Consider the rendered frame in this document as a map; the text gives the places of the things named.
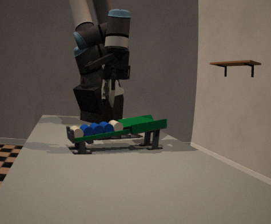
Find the blue plastic bar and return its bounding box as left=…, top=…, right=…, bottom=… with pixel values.
left=99, top=121, right=114, bottom=133
left=90, top=123, right=104, bottom=135
left=80, top=124, right=94, bottom=136

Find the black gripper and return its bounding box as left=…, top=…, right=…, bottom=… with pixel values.
left=101, top=48, right=130, bottom=107

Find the tan plastic bar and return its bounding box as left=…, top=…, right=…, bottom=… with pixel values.
left=109, top=120, right=123, bottom=131
left=70, top=126, right=83, bottom=138

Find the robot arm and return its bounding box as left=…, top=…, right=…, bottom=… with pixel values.
left=69, top=0, right=131, bottom=89

